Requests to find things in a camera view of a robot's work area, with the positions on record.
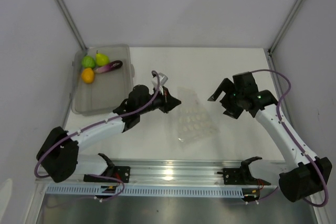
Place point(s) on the clear plastic container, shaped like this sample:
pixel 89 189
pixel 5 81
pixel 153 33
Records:
pixel 108 89

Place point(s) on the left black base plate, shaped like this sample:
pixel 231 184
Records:
pixel 121 173

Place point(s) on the slotted white cable duct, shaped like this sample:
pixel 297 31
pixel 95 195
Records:
pixel 159 191

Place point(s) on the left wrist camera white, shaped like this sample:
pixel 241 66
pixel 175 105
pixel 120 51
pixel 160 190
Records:
pixel 159 79

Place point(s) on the yellow-green toy pear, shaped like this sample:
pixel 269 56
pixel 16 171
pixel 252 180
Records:
pixel 101 59

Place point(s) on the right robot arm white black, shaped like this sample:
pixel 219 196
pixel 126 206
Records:
pixel 306 175

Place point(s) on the right aluminium frame post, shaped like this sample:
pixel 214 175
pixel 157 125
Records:
pixel 294 10

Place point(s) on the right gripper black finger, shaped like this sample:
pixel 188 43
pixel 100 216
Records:
pixel 225 86
pixel 233 113

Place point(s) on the aluminium frame post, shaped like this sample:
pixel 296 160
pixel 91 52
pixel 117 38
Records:
pixel 294 10
pixel 70 23

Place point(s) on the clear zip top bag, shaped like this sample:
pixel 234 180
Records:
pixel 193 120

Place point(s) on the purple toy eggplant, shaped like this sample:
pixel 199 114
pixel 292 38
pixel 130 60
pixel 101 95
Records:
pixel 112 66

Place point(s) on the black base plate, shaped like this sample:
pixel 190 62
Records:
pixel 121 173
pixel 240 176

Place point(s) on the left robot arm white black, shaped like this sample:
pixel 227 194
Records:
pixel 60 156

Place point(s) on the aluminium mounting rail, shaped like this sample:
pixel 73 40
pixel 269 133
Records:
pixel 169 173

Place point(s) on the left aluminium frame post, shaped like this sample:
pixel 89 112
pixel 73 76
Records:
pixel 70 23

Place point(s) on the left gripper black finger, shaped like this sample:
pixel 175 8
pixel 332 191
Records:
pixel 170 106
pixel 170 98

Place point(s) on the green toy fruit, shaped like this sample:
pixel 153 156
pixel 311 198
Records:
pixel 88 62

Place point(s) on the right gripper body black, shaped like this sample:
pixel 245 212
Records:
pixel 232 96

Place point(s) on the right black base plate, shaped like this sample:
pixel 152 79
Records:
pixel 240 176

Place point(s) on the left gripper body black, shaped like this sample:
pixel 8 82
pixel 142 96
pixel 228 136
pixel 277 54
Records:
pixel 154 105

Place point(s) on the orange toy lemon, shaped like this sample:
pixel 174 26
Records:
pixel 88 75

